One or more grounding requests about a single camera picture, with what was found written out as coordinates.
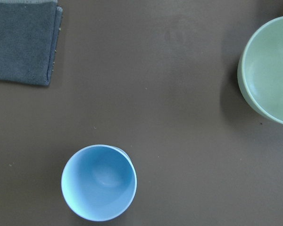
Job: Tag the grey folded cloth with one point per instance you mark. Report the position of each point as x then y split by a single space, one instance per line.
28 39

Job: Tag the green bowl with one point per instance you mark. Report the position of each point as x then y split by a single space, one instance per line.
260 71

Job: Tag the blue cup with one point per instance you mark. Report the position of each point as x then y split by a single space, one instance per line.
99 182

